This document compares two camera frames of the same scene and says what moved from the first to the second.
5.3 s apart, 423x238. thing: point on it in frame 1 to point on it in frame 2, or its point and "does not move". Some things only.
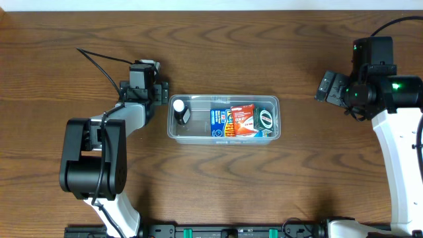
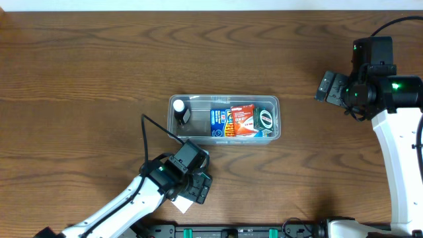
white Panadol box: [156, 64] to [182, 203]
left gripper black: [162, 97] to [202, 192]
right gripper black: [330, 88] does not move
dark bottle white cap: [182, 112] does not move
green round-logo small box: [263, 118] does not move
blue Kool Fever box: [222, 125] does not move
